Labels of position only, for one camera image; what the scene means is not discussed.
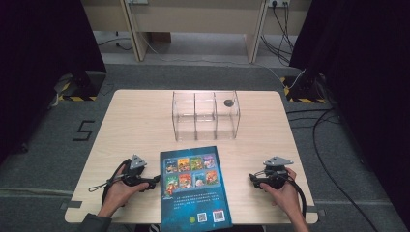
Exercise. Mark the white wall power socket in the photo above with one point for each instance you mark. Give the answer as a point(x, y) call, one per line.
point(279, 3)

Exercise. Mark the blue picture book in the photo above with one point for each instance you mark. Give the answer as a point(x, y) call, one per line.
point(195, 190)

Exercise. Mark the person's right hand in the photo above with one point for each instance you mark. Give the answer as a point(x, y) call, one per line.
point(285, 196)

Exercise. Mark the black stand base striped tape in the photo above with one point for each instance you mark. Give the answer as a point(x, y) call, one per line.
point(303, 92)
point(80, 87)

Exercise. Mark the person's left hand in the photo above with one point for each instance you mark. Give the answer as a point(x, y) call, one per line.
point(118, 193)

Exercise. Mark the beige wooden desk frame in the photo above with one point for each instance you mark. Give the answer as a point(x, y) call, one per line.
point(193, 19)

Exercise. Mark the grey tape strip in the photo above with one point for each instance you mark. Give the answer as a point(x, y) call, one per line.
point(316, 210)
point(71, 204)

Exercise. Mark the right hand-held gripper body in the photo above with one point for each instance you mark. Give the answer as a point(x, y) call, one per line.
point(276, 174)

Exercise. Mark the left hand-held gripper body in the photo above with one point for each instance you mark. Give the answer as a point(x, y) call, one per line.
point(134, 170)

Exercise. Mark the clear acrylic divided organizer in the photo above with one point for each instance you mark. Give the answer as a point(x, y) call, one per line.
point(206, 116)

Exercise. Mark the small black round object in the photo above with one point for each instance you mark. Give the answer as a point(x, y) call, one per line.
point(228, 102)

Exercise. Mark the black curtain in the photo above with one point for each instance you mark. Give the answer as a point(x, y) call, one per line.
point(364, 80)
point(38, 58)

